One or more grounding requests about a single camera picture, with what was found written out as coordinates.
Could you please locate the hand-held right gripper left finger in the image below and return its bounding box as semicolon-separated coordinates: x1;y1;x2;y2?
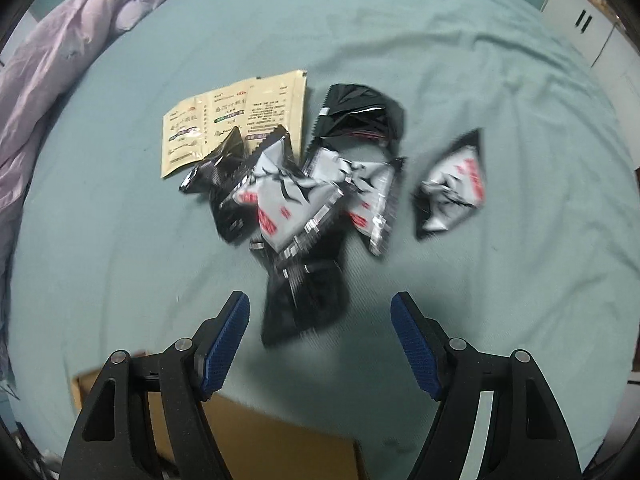
61;290;251;480

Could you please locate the pink blanket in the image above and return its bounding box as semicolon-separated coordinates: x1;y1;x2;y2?
0;0;197;261

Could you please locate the cardboard box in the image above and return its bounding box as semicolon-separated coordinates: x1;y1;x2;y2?
72;367;369;480

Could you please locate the pile of black snack packets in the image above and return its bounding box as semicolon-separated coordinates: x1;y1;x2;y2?
179;82;487;271

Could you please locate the single dark snack packet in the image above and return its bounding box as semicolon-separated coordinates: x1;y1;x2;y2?
260;255;351;347

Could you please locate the white cabinet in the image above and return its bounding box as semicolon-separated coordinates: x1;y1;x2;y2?
540;0;640;126

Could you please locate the beige sachet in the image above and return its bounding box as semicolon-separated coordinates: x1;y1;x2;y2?
244;69;308;163
204;77;253;161
160;97;213;179

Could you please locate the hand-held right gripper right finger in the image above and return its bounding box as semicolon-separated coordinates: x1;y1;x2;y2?
390;291;583;480

